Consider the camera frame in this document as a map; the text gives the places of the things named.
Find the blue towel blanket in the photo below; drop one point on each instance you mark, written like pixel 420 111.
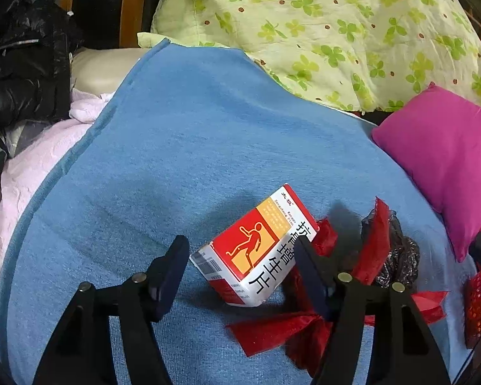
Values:
pixel 192 140

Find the black puffer jacket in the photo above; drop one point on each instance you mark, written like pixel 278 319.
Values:
pixel 37 38

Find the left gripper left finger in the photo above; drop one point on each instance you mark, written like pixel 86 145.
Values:
pixel 165 274

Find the red mesh trash basket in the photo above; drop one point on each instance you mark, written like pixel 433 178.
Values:
pixel 472 302

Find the black plastic bag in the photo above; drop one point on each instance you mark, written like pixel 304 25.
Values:
pixel 402 263

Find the red white medicine box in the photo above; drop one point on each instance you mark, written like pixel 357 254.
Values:
pixel 249 260

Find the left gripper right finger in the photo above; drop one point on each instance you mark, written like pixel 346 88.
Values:
pixel 316 276

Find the red ribbon scrap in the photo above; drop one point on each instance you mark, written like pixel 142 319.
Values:
pixel 404 350

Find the green clover quilt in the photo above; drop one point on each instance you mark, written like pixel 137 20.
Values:
pixel 353 55

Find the magenta pillow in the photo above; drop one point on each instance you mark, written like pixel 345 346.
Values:
pixel 436 139

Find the pink white bedsheet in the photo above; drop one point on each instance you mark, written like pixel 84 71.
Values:
pixel 24 173

